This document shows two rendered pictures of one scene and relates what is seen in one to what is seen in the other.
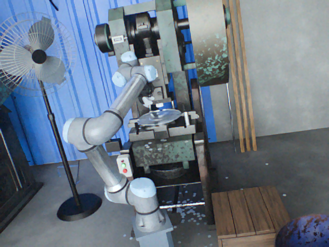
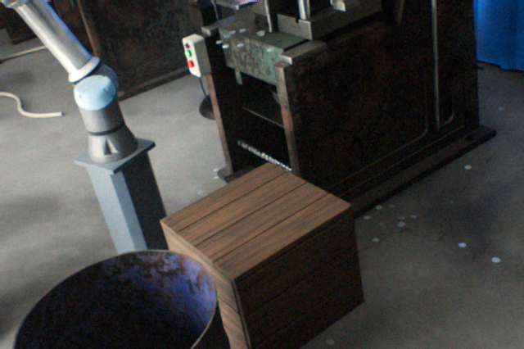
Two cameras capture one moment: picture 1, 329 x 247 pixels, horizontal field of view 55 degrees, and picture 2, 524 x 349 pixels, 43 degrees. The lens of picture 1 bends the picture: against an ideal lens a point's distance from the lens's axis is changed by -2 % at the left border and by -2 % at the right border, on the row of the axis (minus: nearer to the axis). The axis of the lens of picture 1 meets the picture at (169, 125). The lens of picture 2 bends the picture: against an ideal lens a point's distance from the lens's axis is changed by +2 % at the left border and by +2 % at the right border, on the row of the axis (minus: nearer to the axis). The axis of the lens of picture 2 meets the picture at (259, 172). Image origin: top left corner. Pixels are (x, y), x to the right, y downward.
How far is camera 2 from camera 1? 1.68 m
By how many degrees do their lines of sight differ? 49
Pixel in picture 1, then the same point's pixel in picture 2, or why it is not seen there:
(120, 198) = not seen: hidden behind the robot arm
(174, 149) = (264, 56)
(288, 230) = (167, 265)
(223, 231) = (174, 219)
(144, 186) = (85, 90)
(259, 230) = (198, 249)
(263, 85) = not seen: outside the picture
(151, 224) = (92, 151)
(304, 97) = not seen: outside the picture
